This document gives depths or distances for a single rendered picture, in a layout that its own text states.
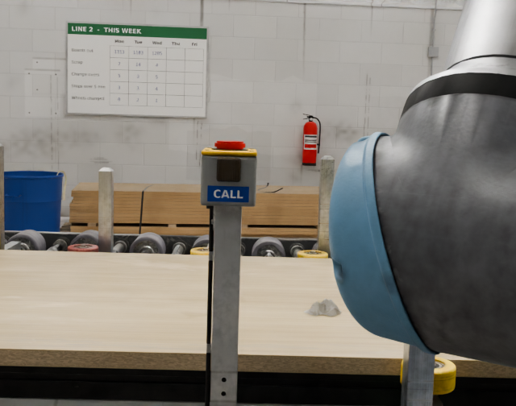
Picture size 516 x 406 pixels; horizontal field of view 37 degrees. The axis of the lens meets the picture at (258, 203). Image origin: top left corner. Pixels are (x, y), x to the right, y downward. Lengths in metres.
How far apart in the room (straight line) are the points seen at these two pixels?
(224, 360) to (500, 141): 0.70
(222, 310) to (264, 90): 7.15
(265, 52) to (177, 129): 1.21
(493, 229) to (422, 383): 0.71
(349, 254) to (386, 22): 8.03
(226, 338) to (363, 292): 0.63
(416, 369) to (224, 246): 0.30
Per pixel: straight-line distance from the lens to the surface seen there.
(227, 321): 1.01
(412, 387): 1.06
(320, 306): 1.44
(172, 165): 8.08
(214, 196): 0.96
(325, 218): 2.10
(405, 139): 0.42
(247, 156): 0.96
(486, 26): 0.46
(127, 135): 8.08
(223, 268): 1.00
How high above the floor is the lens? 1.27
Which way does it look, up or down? 7 degrees down
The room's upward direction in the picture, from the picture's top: 2 degrees clockwise
